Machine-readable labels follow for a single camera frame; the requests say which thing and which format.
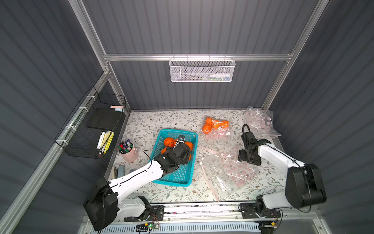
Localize clear zip-top bag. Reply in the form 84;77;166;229
201;117;231;138
197;142;262;202
244;107;281;140

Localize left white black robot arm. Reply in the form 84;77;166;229
83;142;191;232

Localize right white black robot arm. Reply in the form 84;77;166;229
238;124;327;215

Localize small bag left orange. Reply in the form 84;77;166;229
202;123;212;134

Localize small bag orange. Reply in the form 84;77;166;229
220;121;229;129
202;123;212;134
205;117;221;129

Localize small bag right orange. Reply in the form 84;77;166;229
220;121;229;129

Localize small bag middle orange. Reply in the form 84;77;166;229
205;117;221;129

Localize teal plastic basket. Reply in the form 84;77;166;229
151;129;198;187

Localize pink pen cup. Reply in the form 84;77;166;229
117;139;138;163

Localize yellow marker in basket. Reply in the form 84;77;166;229
100;131;115;155

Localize green led circuit board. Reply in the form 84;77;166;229
135;223;160;234

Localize white pen in mesh basket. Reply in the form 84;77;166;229
209;73;231;82

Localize white marker in basket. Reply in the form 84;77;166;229
96;132;105;152

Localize pink sticky notes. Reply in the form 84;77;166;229
110;105;124;112

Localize black notebook in basket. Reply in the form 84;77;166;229
86;108;122;130

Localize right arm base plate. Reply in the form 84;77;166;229
238;203;281;219

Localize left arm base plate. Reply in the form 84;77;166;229
124;205;165;222

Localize aluminium linear rail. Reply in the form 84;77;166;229
88;201;320;231

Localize white wire mesh basket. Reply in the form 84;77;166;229
169;56;236;83

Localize black wire wall basket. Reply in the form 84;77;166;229
55;87;127;160

